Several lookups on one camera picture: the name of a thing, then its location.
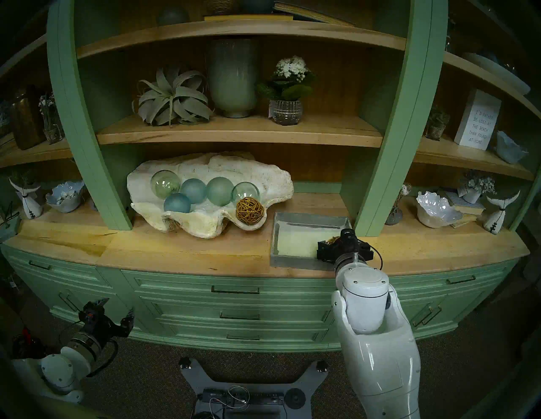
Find white flower pot with tag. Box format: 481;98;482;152
456;170;497;204

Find dark grey sphere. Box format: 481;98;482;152
156;5;190;26

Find frosted green glass ball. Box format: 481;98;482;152
206;177;234;207

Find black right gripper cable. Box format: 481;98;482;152
355;247;383;271

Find stone wire ornament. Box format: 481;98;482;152
385;182;413;226

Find giant clam shell bowl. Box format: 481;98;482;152
126;151;295;239

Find pale blue book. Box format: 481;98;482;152
440;189;486;215

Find clear glass ball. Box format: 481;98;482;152
150;170;181;200
232;182;260;207

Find woven basket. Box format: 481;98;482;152
206;0;242;15

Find frosted blue glass ball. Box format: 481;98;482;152
180;178;208;204
163;193;191;214

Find tan book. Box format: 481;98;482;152
449;213;479;229

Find white ruffled bowl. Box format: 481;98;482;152
416;191;464;229

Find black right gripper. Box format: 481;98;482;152
317;240;374;264

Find large oval platter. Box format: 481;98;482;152
461;51;531;96

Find white flowers in glass pot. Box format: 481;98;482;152
255;56;317;126

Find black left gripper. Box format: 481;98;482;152
78;297;135;341

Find ruffled bowl with shells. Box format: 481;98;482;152
45;181;86;213

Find small flowers in glass vase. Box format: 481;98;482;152
38;92;65;145

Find green wooden shelf cabinet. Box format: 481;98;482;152
0;0;541;353

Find small succulent pot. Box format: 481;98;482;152
424;108;451;141

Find thin flat book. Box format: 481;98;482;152
204;14;294;22

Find pale blue ruffled bowl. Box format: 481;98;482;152
495;130;530;165

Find black electronics box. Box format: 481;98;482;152
197;389;284;416

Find teal block wire ornament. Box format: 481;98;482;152
0;202;21;243

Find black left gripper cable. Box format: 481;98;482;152
91;340;120;378

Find pale green ceramic vase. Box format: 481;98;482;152
206;39;259;119

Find white text sign block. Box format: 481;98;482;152
454;89;502;150

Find grey square tray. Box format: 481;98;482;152
270;211;355;270

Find brown glass jar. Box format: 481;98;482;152
9;87;47;150

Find grey air plant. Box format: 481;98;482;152
132;65;215;127

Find white whale tail figurine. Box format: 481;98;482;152
9;175;43;220
485;190;521;235

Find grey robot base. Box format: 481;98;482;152
178;357;329;419

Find old leaning book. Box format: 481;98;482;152
274;2;356;28

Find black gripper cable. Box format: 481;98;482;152
91;340;120;378
355;247;383;271

